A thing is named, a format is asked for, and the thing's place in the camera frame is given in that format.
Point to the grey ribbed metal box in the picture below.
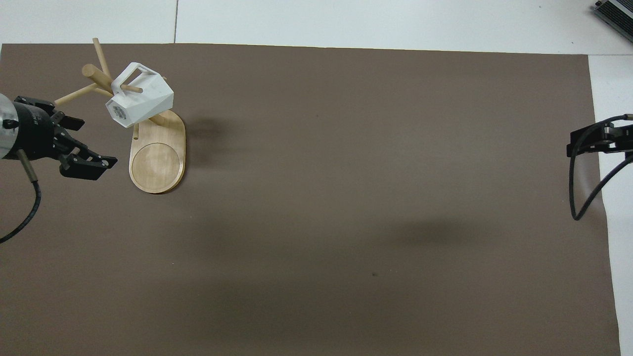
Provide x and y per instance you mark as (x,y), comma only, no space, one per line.
(618,11)

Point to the wooden cup rack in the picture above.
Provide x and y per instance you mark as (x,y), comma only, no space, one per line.
(158,158)

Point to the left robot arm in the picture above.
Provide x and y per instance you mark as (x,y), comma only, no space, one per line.
(5,126)

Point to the white faceted cup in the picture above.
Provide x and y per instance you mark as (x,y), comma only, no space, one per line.
(143,101)

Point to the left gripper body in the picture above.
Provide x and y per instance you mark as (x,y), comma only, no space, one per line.
(33,133)

